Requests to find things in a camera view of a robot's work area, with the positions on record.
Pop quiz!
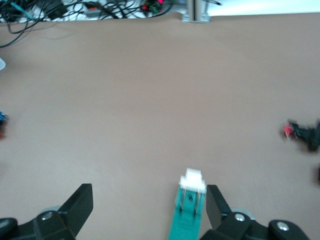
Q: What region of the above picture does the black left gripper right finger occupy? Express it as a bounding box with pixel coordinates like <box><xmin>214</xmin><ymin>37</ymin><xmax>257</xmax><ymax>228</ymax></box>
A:
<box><xmin>206</xmin><ymin>184</ymin><xmax>311</xmax><ymax>240</ymax></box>

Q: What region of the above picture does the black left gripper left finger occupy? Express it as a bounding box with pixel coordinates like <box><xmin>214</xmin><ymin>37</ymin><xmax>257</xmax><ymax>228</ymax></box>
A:
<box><xmin>0</xmin><ymin>183</ymin><xmax>94</xmax><ymax>240</ymax></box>

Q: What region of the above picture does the black push button red block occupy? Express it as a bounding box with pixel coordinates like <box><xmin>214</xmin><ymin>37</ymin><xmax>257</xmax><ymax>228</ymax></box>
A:
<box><xmin>281</xmin><ymin>119</ymin><xmax>320</xmax><ymax>153</ymax></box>

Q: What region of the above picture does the red mushroom button blue block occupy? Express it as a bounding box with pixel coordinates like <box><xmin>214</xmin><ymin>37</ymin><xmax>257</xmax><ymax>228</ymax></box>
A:
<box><xmin>0</xmin><ymin>111</ymin><xmax>9</xmax><ymax>141</ymax></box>

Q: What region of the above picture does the tangled black cable bundle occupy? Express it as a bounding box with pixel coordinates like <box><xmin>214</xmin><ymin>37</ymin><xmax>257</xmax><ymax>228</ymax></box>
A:
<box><xmin>0</xmin><ymin>0</ymin><xmax>176</xmax><ymax>49</ymax></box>

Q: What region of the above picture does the metal table edge bracket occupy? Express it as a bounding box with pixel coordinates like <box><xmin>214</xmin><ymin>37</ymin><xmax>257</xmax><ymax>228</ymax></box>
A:
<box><xmin>181</xmin><ymin>0</ymin><xmax>212</xmax><ymax>24</ymax></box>

